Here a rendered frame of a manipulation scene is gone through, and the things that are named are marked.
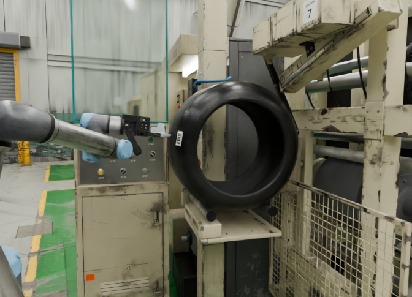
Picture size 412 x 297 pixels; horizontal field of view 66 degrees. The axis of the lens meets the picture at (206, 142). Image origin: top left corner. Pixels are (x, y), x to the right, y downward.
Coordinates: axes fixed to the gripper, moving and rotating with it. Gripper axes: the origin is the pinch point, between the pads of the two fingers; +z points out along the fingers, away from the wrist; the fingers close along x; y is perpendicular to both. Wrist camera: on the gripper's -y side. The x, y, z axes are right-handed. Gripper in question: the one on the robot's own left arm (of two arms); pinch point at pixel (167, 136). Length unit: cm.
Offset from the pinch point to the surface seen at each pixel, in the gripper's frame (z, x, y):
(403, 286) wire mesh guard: 67, -62, -34
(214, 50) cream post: 22, 24, 46
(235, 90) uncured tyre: 23.7, -11.7, 22.3
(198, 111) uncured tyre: 9.6, -11.6, 12.1
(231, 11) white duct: 42, 69, 84
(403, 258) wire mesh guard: 66, -62, -26
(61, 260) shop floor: -59, 167, -130
